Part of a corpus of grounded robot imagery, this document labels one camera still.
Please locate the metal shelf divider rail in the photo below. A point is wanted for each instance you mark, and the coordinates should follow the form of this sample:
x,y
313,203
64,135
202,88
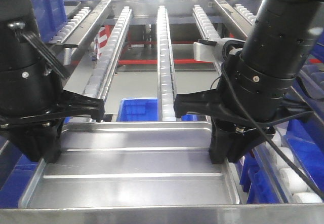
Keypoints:
x,y
80,40

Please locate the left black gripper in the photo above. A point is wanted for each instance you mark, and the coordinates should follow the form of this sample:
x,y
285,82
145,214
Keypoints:
x,y
38,136

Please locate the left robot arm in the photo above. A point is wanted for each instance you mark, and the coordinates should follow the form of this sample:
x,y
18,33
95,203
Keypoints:
x,y
34,104

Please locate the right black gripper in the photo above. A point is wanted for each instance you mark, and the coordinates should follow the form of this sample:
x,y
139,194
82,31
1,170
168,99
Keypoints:
x,y
233,135

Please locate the small blue bin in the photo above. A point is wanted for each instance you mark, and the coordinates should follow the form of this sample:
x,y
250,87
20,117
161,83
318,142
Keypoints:
x,y
137,109

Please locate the silver metal tray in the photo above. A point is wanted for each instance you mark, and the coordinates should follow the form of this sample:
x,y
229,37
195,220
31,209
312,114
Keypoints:
x,y
144,164

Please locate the white roller track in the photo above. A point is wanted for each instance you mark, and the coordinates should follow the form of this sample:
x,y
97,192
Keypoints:
x,y
100,81
205,27
166,89

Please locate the red metal frame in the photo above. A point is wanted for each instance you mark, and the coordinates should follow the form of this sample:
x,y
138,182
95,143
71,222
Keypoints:
x,y
140,47

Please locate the wrist camera mount silver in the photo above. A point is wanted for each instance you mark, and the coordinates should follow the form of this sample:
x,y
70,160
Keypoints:
x,y
215,51

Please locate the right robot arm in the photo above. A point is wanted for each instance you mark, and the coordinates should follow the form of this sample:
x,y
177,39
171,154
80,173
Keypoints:
x,y
253,89

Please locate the large blue plastic crate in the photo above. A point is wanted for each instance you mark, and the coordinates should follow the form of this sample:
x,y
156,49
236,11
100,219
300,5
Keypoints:
x,y
50,17

